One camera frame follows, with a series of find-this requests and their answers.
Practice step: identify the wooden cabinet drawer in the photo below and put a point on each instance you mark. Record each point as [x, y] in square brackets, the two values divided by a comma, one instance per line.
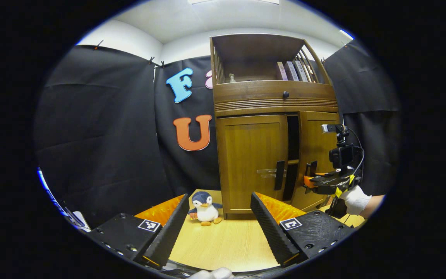
[254, 95]

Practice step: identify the wooden cabinet door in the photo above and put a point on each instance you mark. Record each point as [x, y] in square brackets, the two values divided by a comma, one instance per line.
[318, 143]
[250, 162]

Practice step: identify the penguin plush toy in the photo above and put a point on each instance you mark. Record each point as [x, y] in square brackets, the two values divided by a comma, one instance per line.
[205, 209]

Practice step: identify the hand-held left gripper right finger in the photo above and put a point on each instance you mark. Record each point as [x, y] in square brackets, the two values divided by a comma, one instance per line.
[271, 232]

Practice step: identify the grey book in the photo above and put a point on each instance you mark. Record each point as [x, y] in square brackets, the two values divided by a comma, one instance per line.
[291, 71]

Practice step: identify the wooden double-door shoe cabinet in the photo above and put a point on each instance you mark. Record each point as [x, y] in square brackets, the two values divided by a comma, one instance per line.
[254, 54]

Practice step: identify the small ceiling light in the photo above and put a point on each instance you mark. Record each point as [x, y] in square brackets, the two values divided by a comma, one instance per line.
[346, 34]

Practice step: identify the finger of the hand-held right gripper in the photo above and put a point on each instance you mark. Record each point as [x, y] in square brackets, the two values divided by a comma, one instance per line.
[310, 182]
[325, 174]

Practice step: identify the white book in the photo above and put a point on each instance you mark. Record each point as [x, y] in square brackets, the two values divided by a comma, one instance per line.
[300, 71]

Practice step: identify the small glass bottle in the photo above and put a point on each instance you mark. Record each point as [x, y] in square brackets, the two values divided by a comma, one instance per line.
[232, 78]

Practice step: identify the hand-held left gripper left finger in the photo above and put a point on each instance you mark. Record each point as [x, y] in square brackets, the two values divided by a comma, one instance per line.
[168, 232]

